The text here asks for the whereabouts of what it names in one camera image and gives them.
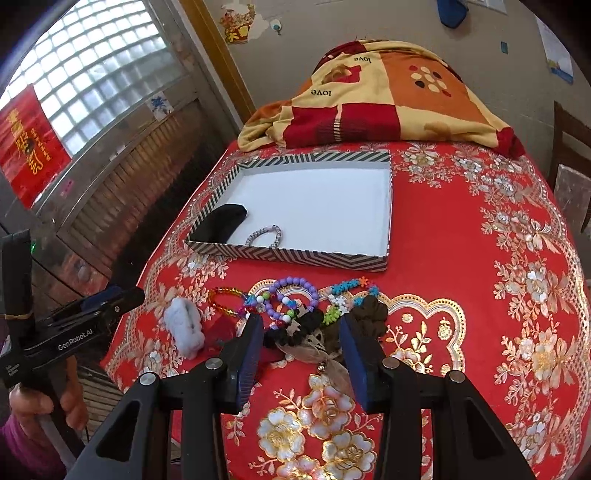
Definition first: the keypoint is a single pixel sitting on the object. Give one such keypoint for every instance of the brown scrunchie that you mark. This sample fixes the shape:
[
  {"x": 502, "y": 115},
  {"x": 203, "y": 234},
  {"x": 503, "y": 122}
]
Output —
[{"x": 374, "y": 316}]

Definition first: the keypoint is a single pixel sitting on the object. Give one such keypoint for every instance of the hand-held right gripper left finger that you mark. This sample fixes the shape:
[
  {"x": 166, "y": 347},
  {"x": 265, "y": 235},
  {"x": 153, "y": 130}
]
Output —
[{"x": 251, "y": 364}]

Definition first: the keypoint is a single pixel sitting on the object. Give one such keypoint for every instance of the red floral tablecloth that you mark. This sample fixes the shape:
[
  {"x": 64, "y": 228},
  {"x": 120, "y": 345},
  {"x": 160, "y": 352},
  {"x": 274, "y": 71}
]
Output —
[{"x": 461, "y": 277}]

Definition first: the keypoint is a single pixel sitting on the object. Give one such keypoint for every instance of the white round pouch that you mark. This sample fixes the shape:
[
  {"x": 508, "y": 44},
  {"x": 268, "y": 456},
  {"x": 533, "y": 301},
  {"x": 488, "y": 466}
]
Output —
[{"x": 184, "y": 327}]

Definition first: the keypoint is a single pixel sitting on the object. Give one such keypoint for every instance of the blue wall-mounted object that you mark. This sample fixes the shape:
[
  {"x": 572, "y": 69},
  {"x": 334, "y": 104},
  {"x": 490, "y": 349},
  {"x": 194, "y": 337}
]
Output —
[{"x": 452, "y": 14}]

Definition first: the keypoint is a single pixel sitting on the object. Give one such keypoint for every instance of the striped cardboard box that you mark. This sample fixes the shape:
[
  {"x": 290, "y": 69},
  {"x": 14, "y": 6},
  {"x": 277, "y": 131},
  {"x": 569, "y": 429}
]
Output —
[{"x": 314, "y": 203}]

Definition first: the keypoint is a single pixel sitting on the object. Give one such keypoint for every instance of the yellow wooden door frame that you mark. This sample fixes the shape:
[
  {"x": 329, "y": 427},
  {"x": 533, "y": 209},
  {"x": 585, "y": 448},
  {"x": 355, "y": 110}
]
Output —
[{"x": 221, "y": 55}]

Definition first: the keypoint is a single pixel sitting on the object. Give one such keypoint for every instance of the wall calendar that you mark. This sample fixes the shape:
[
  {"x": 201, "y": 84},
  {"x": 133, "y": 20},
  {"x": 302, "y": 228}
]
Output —
[{"x": 556, "y": 50}]

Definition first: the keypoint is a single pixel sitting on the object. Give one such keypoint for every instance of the wooden slatted panel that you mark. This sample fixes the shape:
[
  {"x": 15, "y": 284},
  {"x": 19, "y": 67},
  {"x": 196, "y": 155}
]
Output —
[{"x": 138, "y": 184}]

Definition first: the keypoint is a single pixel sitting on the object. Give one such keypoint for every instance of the glass block window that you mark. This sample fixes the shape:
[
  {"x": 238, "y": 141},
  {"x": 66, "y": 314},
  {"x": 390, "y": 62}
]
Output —
[{"x": 101, "y": 60}]

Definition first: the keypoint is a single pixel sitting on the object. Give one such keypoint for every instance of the beige bow with bell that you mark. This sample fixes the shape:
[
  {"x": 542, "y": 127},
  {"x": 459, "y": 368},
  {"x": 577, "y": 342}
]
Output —
[{"x": 318, "y": 357}]

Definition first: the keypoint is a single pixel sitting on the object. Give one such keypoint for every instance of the black and white scrunchie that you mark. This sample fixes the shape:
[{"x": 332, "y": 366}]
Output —
[{"x": 304, "y": 323}]

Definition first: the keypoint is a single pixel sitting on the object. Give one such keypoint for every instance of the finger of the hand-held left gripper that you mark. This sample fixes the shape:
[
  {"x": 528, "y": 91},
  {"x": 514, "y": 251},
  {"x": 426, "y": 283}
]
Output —
[
  {"x": 99, "y": 296},
  {"x": 127, "y": 299}
]

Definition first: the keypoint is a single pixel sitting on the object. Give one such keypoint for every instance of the black cloth pouch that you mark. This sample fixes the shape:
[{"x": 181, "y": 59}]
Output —
[{"x": 219, "y": 224}]

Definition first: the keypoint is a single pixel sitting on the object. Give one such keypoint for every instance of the small white wall hook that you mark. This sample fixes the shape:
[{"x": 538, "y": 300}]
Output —
[{"x": 276, "y": 25}]

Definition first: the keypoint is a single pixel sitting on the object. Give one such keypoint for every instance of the person's left forearm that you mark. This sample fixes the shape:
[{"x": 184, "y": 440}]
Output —
[{"x": 23, "y": 450}]

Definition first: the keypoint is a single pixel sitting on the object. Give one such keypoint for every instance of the person's left hand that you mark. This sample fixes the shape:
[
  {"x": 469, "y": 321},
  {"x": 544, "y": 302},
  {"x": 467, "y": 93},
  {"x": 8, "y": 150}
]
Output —
[{"x": 76, "y": 397}]

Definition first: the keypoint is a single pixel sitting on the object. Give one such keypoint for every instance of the white wall socket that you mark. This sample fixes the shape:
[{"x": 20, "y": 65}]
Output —
[{"x": 487, "y": 3}]

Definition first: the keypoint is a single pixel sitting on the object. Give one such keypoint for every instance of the red wall poster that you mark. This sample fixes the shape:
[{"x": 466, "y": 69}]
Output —
[{"x": 30, "y": 143}]

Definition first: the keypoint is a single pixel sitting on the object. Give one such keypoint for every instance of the wooden chair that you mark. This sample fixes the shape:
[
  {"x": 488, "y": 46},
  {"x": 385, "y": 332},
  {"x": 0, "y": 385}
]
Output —
[{"x": 570, "y": 138}]

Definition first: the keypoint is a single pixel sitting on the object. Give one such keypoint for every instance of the orange red printed blanket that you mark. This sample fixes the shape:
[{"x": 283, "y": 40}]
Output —
[{"x": 392, "y": 106}]

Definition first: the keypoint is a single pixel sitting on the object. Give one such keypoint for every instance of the red gold wall sticker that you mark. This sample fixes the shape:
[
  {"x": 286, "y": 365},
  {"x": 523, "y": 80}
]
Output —
[{"x": 238, "y": 23}]

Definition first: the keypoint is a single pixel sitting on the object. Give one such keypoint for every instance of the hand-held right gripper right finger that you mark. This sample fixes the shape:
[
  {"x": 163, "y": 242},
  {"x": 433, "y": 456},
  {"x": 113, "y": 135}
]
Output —
[{"x": 358, "y": 369}]

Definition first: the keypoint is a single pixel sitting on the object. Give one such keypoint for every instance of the blue flower sticker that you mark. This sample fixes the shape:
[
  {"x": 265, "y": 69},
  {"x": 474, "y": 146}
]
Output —
[{"x": 160, "y": 105}]

